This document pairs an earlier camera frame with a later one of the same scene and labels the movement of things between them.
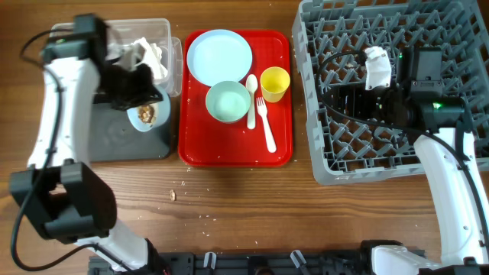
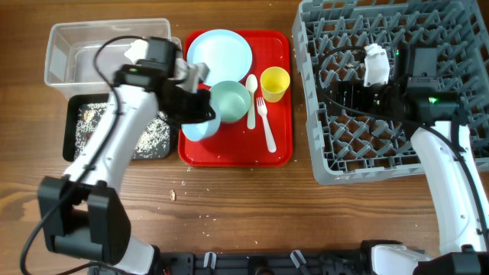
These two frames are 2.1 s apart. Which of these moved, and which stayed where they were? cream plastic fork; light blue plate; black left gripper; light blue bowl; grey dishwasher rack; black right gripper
Moved: black left gripper; light blue bowl
Stayed: cream plastic fork; grey dishwasher rack; black right gripper; light blue plate
